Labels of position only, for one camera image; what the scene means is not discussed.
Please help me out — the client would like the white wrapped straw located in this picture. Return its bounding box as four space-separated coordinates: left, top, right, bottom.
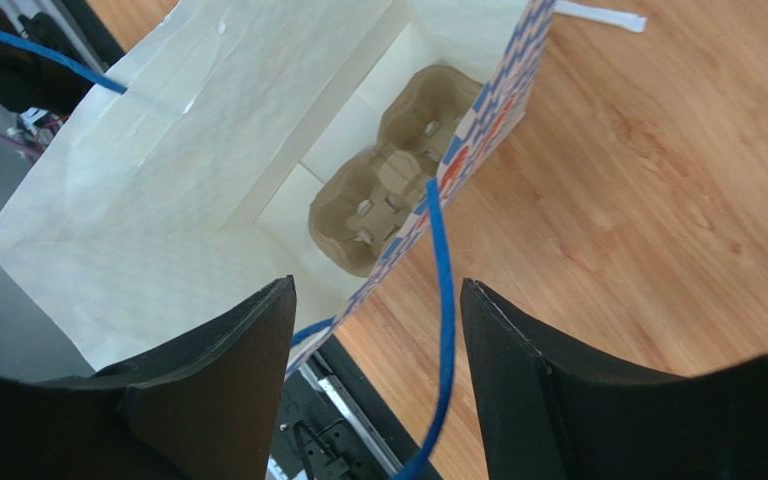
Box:
555 0 647 33

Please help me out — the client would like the blue checkered paper bag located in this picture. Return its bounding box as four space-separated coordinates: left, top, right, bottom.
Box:
0 0 558 480

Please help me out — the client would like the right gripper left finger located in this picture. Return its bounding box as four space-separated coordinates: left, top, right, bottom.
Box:
0 276 296 479

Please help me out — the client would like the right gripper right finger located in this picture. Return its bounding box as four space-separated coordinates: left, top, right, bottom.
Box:
460 279 768 479

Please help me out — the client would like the grey pulp cup carrier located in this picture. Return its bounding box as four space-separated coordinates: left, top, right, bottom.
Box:
308 65 482 278

